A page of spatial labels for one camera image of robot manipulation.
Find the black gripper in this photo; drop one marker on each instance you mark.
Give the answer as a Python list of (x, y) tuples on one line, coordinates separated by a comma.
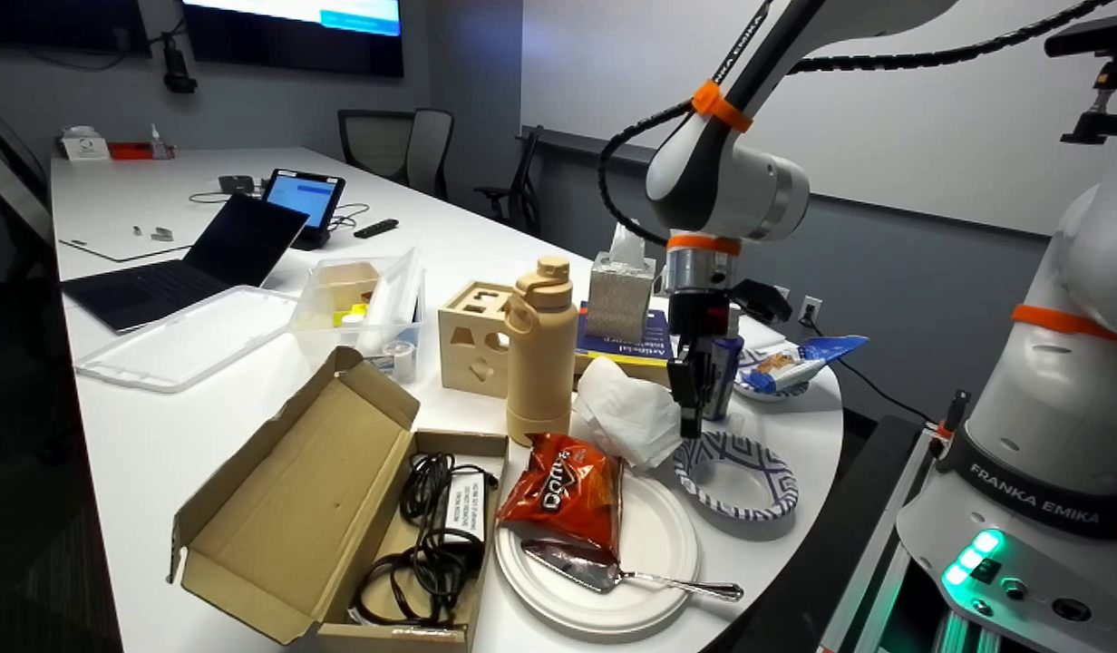
[(706, 333)]

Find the white paper tissue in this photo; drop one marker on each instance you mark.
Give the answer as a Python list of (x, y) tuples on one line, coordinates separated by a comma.
[(624, 410), (628, 247)]

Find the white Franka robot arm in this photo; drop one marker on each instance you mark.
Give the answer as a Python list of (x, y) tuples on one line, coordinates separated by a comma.
[(1069, 364)]

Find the grey tissue box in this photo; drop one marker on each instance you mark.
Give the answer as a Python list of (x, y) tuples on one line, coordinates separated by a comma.
[(613, 303)]

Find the blue spray bottle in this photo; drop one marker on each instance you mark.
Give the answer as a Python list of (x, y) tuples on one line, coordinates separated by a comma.
[(729, 386)]

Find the blue white snack bag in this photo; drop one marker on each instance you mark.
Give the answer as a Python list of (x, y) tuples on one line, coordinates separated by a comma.
[(815, 357)]

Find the plain white paper plate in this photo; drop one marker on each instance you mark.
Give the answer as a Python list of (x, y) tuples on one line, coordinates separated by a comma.
[(653, 545)]

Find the beige water bottle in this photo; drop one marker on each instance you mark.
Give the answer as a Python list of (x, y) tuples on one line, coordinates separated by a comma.
[(541, 364)]

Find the red Doritos chip bag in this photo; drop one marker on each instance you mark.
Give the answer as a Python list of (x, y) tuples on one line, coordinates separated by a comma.
[(564, 493)]

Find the wooden shape sorter box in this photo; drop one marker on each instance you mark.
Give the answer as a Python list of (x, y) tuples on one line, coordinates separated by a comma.
[(468, 347)]

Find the dark office chair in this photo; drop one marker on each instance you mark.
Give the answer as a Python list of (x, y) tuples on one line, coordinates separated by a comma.
[(518, 194)]

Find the grey office chair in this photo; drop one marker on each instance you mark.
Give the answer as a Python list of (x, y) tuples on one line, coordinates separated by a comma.
[(375, 146), (432, 152)]

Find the small black remote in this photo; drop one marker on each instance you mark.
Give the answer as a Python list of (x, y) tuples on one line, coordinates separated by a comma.
[(375, 227)]

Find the open cardboard box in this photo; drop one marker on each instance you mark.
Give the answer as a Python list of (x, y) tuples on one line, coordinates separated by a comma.
[(293, 510)]

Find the black tablet with stand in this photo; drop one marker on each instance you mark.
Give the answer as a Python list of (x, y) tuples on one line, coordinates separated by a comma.
[(301, 196)]

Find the black laptop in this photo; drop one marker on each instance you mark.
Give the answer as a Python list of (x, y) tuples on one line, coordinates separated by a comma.
[(209, 259)]

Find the small clear bottle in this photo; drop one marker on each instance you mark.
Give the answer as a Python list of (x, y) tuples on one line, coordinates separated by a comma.
[(160, 146)]

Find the white paper sheets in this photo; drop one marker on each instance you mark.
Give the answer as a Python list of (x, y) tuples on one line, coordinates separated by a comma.
[(111, 253)]

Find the black webcam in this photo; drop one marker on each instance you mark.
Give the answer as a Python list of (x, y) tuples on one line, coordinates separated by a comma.
[(178, 67)]

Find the red flat object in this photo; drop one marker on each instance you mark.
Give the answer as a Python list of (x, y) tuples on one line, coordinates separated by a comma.
[(133, 152)]

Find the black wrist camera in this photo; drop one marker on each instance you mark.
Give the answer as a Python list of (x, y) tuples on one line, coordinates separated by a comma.
[(763, 303)]

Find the white wall outlet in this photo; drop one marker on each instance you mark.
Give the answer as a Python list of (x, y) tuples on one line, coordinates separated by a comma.
[(811, 310)]

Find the aluminium robot stand frame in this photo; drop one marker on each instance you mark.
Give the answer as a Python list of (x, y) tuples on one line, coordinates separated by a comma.
[(879, 545)]

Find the wall television screen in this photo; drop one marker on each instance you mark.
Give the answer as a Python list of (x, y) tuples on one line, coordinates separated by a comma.
[(293, 37)]

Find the black camera on mount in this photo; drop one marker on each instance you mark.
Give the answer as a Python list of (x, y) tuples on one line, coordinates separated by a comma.
[(1109, 34)]

